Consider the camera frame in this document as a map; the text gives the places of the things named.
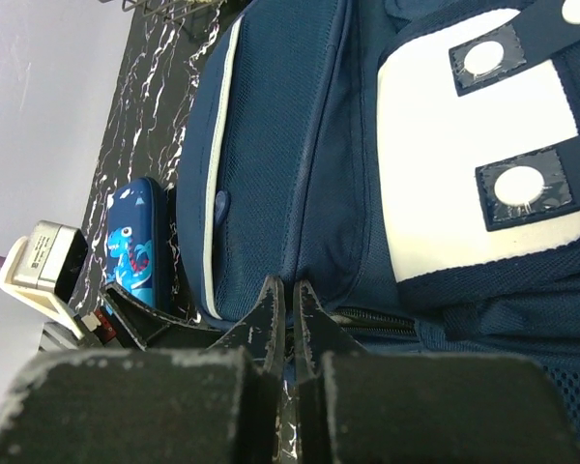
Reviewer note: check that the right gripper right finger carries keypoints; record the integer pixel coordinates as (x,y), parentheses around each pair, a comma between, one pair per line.
(355,407)

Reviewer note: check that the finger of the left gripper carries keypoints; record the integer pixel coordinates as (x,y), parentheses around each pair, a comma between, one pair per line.
(139,326)

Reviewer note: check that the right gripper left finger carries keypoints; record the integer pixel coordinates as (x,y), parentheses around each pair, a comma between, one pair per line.
(100,405)

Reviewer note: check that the navy blue student backpack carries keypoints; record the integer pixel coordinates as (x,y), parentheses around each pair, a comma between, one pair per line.
(417,162)

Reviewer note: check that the blue dinosaur pencil case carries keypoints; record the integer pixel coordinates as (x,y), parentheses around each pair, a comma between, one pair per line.
(136,243)

